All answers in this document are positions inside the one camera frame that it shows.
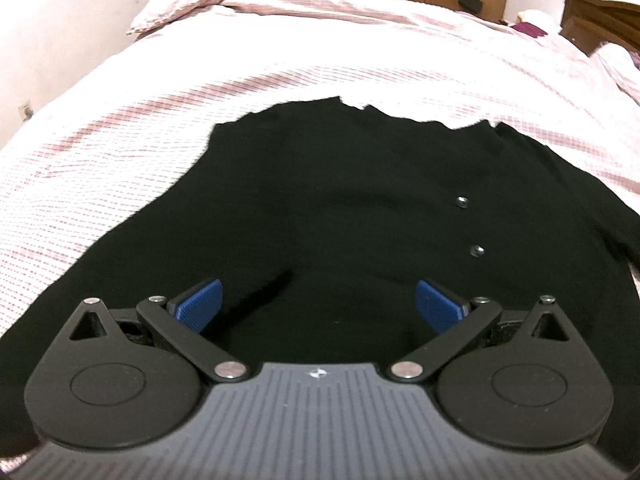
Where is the black knit cardigan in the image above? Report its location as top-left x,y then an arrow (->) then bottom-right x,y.
1,99 -> 639,467

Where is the pink checked bed cover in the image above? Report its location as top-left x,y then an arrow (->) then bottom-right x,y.
1,0 -> 639,328

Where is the purple cloth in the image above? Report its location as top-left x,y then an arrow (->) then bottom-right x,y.
511,22 -> 548,38

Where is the pink pillow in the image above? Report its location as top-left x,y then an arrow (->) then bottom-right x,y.
590,42 -> 640,105

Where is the small black bag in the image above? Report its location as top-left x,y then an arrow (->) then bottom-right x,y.
458,0 -> 484,15

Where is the dark wooden headboard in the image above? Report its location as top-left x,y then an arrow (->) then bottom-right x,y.
560,0 -> 640,55

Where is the wall power socket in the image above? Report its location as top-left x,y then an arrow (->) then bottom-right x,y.
18,101 -> 35,122

